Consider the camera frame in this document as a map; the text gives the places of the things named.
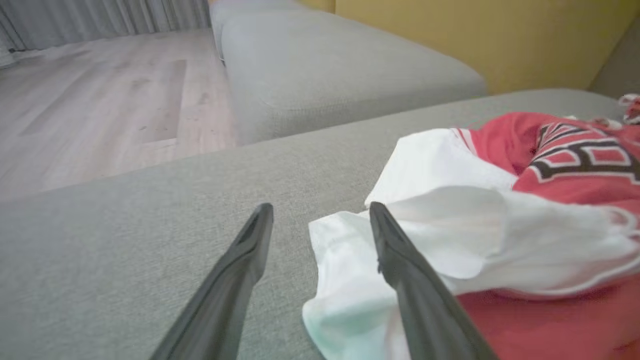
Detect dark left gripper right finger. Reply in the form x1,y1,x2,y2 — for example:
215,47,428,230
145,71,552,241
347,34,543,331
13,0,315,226
368,201,499,360

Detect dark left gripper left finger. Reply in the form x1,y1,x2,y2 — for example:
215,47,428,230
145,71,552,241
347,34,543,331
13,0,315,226
149,202,275,360

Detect red jersey with black print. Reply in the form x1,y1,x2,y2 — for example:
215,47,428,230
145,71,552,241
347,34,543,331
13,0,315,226
302,111,640,360

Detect red shorts with white stripe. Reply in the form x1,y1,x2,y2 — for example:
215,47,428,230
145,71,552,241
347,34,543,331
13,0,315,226
618,93,640,126

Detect large grey fabric sofa seat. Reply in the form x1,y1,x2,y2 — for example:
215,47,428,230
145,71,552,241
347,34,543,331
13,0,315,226
0,88,640,360

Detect small grey fabric sofa cushion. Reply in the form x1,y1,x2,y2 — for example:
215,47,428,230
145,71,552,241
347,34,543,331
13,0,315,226
209,0,487,146

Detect grey pleated curtain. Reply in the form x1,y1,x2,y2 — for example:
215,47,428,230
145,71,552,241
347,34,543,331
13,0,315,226
0,0,212,55

